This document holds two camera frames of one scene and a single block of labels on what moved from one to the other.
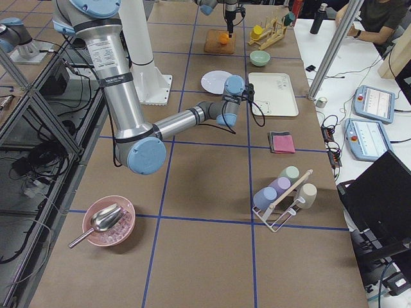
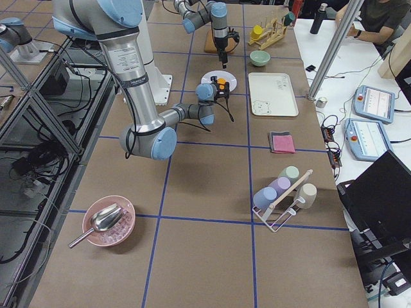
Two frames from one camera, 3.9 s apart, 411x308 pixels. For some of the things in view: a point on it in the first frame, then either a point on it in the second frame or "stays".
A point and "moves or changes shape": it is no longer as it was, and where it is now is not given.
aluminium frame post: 353,9 stays
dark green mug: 289,18 stays
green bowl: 259,58 stays
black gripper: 243,10 to 234,34
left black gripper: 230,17 to 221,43
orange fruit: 223,38 moves or changes shape
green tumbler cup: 291,172 stays
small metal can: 321,102 stays
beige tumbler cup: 308,192 stays
